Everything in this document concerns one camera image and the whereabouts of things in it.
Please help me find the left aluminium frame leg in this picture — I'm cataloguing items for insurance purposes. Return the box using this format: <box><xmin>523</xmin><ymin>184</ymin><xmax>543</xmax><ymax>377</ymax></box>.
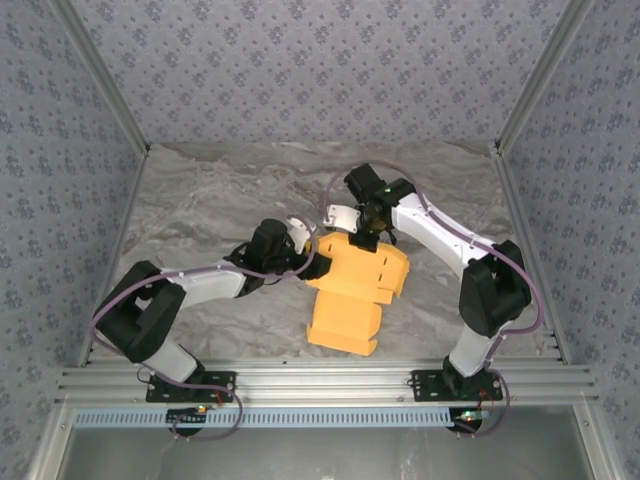
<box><xmin>27</xmin><ymin>404</ymin><xmax>76</xmax><ymax>480</ymax></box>

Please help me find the long aluminium base rail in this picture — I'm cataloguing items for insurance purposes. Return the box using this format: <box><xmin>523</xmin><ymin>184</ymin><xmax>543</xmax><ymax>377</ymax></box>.
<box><xmin>54</xmin><ymin>357</ymin><xmax>601</xmax><ymax>406</ymax></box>

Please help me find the right aluminium frame post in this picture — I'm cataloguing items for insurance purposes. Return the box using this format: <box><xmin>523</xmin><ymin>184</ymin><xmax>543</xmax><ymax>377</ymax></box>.
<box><xmin>494</xmin><ymin>0</ymin><xmax>596</xmax><ymax>156</ymax></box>

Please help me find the grey metal panel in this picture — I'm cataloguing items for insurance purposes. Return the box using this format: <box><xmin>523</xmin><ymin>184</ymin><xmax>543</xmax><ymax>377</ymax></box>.
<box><xmin>62</xmin><ymin>407</ymin><xmax>601</xmax><ymax>480</ymax></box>

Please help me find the right aluminium frame leg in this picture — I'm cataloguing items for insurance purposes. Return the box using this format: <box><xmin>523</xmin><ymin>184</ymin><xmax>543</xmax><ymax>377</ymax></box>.
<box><xmin>574</xmin><ymin>404</ymin><xmax>624</xmax><ymax>480</ymax></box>

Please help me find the right aluminium side rail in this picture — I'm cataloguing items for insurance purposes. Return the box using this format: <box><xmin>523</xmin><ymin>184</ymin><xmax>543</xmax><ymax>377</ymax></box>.
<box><xmin>492</xmin><ymin>147</ymin><xmax>571</xmax><ymax>365</ymax></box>

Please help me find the right small controller board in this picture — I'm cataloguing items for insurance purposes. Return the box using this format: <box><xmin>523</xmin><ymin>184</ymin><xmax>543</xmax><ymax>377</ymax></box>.
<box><xmin>451</xmin><ymin>407</ymin><xmax>494</xmax><ymax>432</ymax></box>

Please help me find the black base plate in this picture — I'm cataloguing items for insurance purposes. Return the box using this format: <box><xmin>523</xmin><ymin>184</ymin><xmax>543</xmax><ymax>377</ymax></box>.
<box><xmin>409</xmin><ymin>369</ymin><xmax>504</xmax><ymax>404</ymax></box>
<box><xmin>145</xmin><ymin>370</ymin><xmax>238</xmax><ymax>404</ymax></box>

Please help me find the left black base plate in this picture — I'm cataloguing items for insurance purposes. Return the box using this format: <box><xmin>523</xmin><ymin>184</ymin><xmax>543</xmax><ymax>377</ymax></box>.
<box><xmin>145</xmin><ymin>370</ymin><xmax>238</xmax><ymax>404</ymax></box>

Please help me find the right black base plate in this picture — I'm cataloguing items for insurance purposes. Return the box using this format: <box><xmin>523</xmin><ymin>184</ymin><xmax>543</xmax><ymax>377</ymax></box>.
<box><xmin>409</xmin><ymin>369</ymin><xmax>504</xmax><ymax>404</ymax></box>

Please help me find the aluminium frame post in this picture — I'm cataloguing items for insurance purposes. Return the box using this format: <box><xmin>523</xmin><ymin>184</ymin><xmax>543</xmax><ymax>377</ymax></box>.
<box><xmin>494</xmin><ymin>0</ymin><xmax>596</xmax><ymax>156</ymax></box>
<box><xmin>49</xmin><ymin>0</ymin><xmax>151</xmax><ymax>156</ymax></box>

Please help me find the small controller board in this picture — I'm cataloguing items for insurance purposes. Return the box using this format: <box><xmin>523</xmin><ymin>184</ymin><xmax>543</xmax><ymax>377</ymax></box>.
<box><xmin>451</xmin><ymin>407</ymin><xmax>494</xmax><ymax>432</ymax></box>
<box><xmin>166</xmin><ymin>405</ymin><xmax>210</xmax><ymax>427</ymax></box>

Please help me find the left aluminium frame post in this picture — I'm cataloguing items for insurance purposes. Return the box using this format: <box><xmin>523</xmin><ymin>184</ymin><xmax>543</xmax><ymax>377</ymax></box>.
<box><xmin>49</xmin><ymin>0</ymin><xmax>151</xmax><ymax>156</ymax></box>

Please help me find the left small controller board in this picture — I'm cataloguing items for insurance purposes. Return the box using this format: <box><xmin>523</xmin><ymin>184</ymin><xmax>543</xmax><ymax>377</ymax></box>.
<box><xmin>166</xmin><ymin>405</ymin><xmax>210</xmax><ymax>427</ymax></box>

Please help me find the aluminium side rail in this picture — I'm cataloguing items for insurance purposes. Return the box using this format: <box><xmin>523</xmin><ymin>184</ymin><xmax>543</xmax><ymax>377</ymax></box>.
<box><xmin>492</xmin><ymin>147</ymin><xmax>571</xmax><ymax>365</ymax></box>
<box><xmin>79</xmin><ymin>149</ymin><xmax>151</xmax><ymax>366</ymax></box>

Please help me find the grey slotted cable duct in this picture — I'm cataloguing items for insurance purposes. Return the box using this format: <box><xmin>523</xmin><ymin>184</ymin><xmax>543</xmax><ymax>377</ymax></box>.
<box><xmin>72</xmin><ymin>405</ymin><xmax>461</xmax><ymax>430</ymax></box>

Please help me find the aluminium frame leg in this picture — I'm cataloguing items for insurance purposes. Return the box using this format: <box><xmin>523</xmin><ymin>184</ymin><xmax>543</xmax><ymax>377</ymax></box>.
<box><xmin>574</xmin><ymin>404</ymin><xmax>624</xmax><ymax>480</ymax></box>
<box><xmin>27</xmin><ymin>404</ymin><xmax>76</xmax><ymax>480</ymax></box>

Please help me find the left aluminium side rail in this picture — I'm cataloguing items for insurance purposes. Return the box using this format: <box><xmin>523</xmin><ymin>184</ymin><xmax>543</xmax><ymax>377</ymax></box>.
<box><xmin>79</xmin><ymin>149</ymin><xmax>151</xmax><ymax>366</ymax></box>

